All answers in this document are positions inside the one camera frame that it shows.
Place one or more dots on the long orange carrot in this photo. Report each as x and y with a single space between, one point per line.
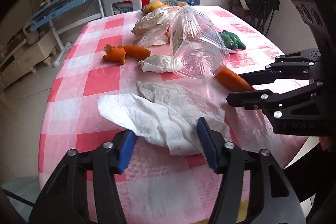
231 78

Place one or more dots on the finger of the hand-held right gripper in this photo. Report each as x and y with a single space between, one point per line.
249 99
262 76

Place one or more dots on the white plastic bag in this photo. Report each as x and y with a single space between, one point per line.
149 24

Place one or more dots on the crumpled white tissue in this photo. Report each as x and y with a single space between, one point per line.
155 62

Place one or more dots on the grey armchair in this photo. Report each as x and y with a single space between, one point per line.
23 184

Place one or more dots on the chewed orange carrot piece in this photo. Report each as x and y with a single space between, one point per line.
115 54

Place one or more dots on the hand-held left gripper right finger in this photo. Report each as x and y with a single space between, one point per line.
207 145

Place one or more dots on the green knitted toy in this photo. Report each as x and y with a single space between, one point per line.
232 41

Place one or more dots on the pink checked tablecloth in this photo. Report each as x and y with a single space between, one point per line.
86 108

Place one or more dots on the flat white paper towel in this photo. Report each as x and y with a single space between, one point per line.
183 98

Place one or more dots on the yellow mango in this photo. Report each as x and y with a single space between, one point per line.
155 5
182 3

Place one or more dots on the large white paper towel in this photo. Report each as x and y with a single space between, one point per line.
147 119

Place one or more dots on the clear plastic bottle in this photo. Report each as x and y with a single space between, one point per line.
194 43

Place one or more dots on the cream TV cabinet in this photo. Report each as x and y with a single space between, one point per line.
23 58

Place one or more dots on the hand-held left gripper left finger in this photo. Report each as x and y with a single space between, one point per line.
126 153

